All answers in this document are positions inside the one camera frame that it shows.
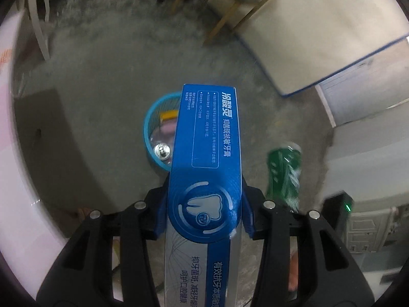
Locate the blue toothpaste box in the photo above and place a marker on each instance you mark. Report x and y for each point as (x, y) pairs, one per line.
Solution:
(204, 153)

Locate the white board with blue edge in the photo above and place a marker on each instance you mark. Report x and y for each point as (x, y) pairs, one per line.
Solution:
(319, 38)

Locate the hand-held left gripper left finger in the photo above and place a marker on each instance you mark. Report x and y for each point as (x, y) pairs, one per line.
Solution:
(159, 224)

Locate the yellow packet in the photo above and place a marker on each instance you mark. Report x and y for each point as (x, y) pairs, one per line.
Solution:
(168, 116)

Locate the green plastic bottle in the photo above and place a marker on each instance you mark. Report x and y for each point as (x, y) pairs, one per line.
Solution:
(284, 179)

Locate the white cabinet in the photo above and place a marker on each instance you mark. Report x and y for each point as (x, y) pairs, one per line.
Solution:
(367, 102)

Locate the red drink can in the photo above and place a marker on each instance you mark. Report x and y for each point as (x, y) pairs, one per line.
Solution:
(162, 151)

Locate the blue plastic basket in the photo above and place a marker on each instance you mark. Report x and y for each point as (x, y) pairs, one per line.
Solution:
(149, 115)

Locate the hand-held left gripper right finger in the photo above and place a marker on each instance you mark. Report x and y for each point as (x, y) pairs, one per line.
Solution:
(247, 220)

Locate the light wooden chair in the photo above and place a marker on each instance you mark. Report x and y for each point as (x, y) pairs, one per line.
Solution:
(222, 22)

